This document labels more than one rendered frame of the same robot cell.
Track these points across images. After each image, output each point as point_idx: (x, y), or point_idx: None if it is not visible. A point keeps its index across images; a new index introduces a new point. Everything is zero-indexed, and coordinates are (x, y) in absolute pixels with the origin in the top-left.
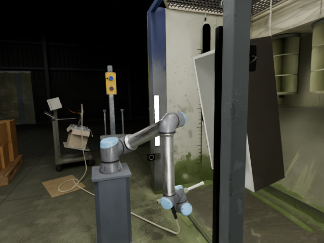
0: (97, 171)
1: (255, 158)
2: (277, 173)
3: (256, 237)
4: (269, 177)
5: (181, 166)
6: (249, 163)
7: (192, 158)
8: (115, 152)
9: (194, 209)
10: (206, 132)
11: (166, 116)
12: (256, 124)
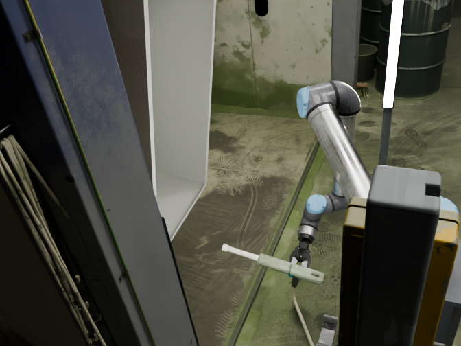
0: (456, 271)
1: (199, 139)
2: (162, 161)
3: (210, 237)
4: (178, 167)
5: None
6: (206, 149)
7: None
8: None
9: (219, 325)
10: (154, 193)
11: (347, 84)
12: (191, 90)
